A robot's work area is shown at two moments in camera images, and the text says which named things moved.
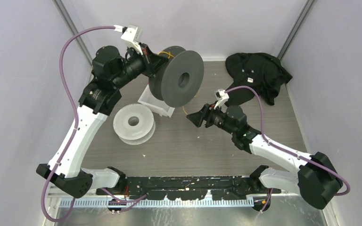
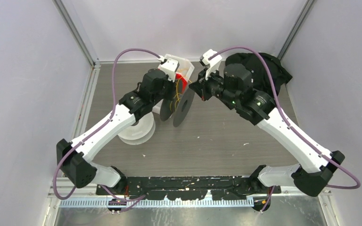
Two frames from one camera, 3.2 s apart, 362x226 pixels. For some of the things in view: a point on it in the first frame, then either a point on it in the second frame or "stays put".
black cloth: x=262 y=71 stays put
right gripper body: x=216 y=117 to x=215 y=86
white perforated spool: x=135 y=124 stays put
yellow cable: x=170 y=53 to x=178 y=96
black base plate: x=192 y=188 stays put
